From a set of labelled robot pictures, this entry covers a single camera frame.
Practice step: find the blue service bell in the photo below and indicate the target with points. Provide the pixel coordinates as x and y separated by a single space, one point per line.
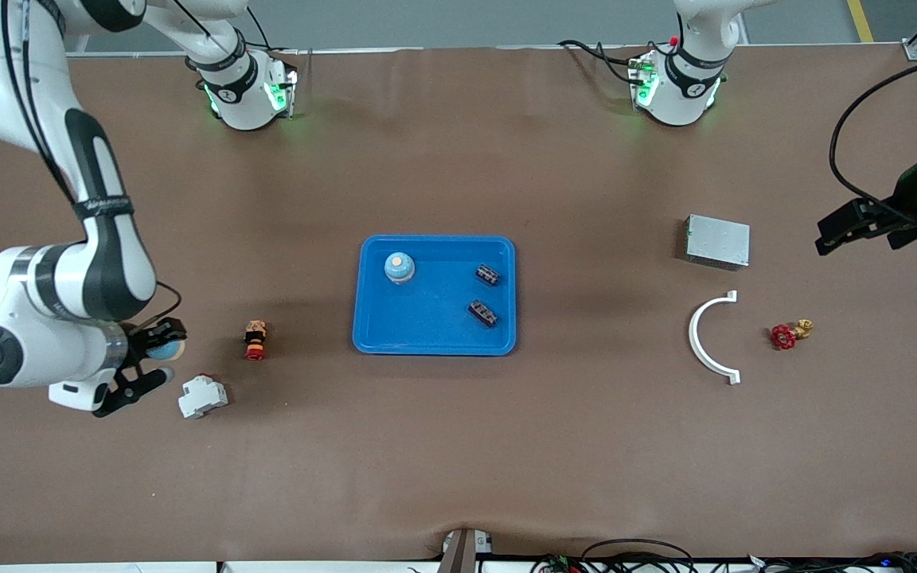
164 350
399 269

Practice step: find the brown electrolytic capacitor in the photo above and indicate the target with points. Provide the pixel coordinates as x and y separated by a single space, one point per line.
483 313

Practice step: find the small black terminal block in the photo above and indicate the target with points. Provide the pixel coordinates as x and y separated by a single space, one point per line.
488 275

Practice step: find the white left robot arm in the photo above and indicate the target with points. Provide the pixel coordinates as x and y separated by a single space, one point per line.
689 87

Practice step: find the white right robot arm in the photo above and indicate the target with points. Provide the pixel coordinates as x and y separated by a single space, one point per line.
29 358

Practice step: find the blue plastic tray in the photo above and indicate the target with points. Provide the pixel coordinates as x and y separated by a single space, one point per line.
435 326

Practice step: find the white circuit breaker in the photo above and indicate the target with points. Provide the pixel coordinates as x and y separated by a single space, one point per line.
200 396

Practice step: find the orange red push button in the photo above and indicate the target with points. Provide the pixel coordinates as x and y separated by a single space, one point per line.
255 338

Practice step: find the perforated grey metal box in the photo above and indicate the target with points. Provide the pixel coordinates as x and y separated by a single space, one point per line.
717 241

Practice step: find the red handwheel brass valve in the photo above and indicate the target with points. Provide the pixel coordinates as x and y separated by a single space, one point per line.
782 337

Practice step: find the white curved plastic bracket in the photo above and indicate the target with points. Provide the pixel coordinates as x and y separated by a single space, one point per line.
694 336

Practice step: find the grey metal clamp bracket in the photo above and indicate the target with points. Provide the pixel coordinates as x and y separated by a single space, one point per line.
462 553

